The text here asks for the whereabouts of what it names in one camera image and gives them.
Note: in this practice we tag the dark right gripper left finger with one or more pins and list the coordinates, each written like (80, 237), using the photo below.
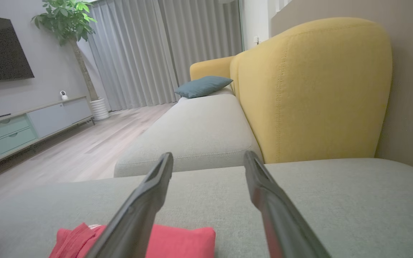
(138, 215)

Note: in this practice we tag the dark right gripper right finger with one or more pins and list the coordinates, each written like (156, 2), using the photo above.
(281, 222)

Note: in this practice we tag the red white basketball jersey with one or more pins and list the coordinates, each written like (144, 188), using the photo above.
(181, 243)

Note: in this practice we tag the white ribbed plant pot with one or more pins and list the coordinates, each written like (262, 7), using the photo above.
(100, 109)

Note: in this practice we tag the low grey television cabinet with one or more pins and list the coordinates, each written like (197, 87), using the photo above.
(48, 118)

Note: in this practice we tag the wide yellow sofa backrest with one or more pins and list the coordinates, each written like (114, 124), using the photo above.
(314, 93)

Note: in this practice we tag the teal throw pillow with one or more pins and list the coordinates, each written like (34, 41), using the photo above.
(203, 86)

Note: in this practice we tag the grey pleated curtain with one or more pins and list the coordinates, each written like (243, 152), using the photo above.
(156, 53)

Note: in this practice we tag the narrow yellow sofa backrest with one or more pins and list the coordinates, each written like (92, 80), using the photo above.
(210, 68)

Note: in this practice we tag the black remote control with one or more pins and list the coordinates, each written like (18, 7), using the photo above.
(3, 115)

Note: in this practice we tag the green potted tree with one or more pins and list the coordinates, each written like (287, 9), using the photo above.
(66, 21)

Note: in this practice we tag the small white security camera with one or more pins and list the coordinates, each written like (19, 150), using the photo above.
(63, 95)

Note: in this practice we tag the white wall socket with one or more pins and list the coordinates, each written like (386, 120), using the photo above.
(256, 40)

